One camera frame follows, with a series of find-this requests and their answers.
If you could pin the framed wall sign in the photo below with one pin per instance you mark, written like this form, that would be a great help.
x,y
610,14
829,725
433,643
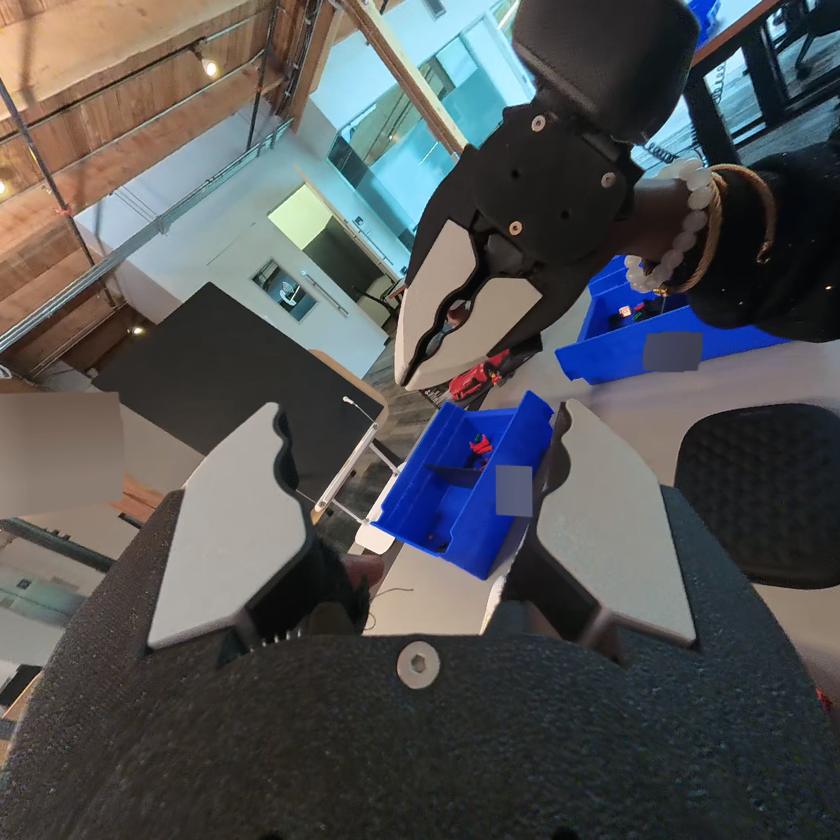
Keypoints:
x,y
285,292

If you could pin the ceiling track light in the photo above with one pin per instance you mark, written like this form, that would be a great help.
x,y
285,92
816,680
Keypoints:
x,y
210,65

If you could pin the small blue bin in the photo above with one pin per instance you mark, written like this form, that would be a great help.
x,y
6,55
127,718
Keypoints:
x,y
709,12

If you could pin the wooden desk with black legs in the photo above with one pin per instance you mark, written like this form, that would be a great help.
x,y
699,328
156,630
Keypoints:
x,y
712,111

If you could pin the person's right hand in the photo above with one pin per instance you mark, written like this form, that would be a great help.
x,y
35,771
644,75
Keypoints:
x,y
659,216

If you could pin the loose red lego piece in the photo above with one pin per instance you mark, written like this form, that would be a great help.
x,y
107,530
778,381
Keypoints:
x,y
479,446

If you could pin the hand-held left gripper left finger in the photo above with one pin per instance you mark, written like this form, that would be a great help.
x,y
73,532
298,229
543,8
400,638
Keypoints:
x,y
229,525

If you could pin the loose lego pieces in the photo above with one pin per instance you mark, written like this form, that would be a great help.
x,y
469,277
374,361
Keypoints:
x,y
623,313

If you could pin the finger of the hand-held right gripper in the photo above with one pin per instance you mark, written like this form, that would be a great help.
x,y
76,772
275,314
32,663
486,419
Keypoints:
x,y
433,275
499,308

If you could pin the black honeycomb cushion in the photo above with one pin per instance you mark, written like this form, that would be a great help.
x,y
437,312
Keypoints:
x,y
761,492

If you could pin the black partition panel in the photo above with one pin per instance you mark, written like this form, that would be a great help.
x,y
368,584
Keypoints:
x,y
216,374

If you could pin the thin gold bangle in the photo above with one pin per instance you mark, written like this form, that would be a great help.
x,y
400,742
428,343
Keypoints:
x,y
772,216

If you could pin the black office chair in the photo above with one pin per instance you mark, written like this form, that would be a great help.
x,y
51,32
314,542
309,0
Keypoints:
x,y
820,26

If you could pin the person's right forearm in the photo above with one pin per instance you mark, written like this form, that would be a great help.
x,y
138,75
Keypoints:
x,y
787,262

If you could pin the red lego model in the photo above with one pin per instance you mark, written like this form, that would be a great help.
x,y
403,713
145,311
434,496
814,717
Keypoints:
x,y
472,380

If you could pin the metal ceiling conduit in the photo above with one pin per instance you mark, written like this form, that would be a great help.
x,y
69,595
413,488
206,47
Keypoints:
x,y
162,226

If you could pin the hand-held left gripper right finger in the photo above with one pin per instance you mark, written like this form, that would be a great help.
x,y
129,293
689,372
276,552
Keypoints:
x,y
617,525

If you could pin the blue storage bin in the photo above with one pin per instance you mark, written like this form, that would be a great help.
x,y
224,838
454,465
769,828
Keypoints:
x,y
420,518
604,354

